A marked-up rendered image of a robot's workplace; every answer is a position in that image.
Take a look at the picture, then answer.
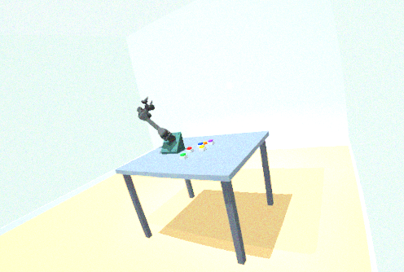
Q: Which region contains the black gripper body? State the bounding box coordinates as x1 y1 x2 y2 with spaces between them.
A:
141 99 149 112

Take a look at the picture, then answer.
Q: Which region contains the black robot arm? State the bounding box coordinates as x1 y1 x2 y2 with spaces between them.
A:
137 104 175 143

